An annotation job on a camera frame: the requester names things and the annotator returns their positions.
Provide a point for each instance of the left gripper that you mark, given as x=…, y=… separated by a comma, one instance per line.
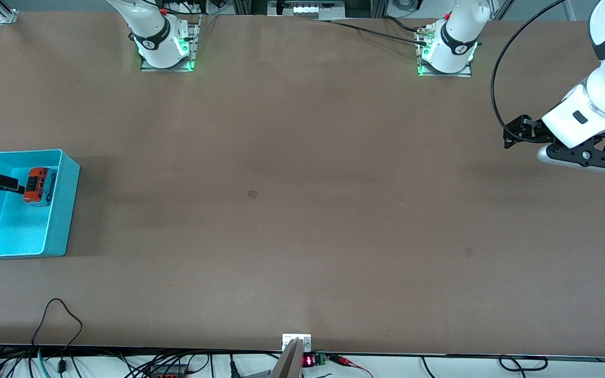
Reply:
x=532, y=133

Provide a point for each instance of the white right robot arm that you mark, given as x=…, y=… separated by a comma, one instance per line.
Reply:
x=153, y=31

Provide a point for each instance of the white lit device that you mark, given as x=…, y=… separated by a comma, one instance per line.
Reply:
x=318, y=9

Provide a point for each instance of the black power strip red switches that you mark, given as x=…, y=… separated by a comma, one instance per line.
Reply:
x=168, y=374

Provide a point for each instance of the grey metal camera bar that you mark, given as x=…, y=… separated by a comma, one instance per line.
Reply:
x=288, y=362

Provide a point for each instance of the aluminium frame structure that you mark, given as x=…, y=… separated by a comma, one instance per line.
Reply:
x=250, y=6

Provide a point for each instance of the red digit display module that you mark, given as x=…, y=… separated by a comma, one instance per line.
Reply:
x=308, y=361

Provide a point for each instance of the blue plastic box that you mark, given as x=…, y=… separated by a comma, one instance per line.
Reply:
x=19, y=231

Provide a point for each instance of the orange toy bus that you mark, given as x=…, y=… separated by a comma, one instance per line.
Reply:
x=40, y=186

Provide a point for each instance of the red clip lead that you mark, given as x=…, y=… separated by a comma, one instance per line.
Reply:
x=342, y=360

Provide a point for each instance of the metal corner bracket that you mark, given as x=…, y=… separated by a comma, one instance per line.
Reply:
x=8, y=16

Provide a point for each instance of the white mounting plate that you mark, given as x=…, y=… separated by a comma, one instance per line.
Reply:
x=305, y=341

